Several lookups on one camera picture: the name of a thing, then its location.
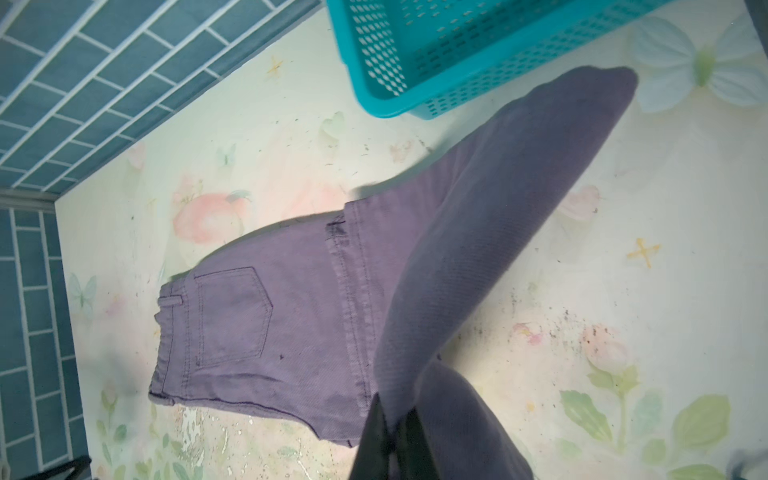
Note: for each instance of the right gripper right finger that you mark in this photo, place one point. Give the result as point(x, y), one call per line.
point(413, 454)

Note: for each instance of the purple trousers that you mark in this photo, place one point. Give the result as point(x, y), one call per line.
point(315, 319)

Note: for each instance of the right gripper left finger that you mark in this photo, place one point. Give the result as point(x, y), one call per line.
point(372, 459)

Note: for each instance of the teal plastic mesh basket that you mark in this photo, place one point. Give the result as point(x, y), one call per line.
point(427, 57)

